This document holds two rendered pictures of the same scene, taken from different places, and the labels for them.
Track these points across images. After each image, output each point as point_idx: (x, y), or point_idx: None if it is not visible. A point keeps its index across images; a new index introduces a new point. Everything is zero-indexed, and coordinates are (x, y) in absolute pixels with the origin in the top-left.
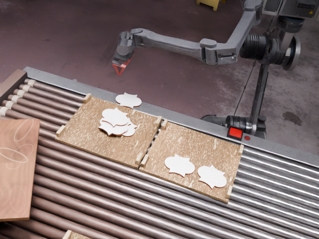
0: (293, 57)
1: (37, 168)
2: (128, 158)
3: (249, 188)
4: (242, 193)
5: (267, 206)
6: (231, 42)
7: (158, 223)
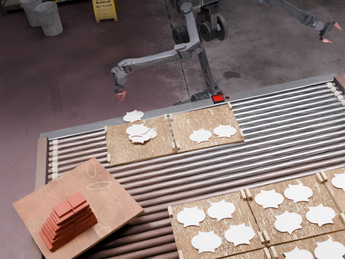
0: (223, 29)
1: None
2: (166, 149)
3: (250, 125)
4: (248, 131)
5: (267, 129)
6: (193, 39)
7: (214, 174)
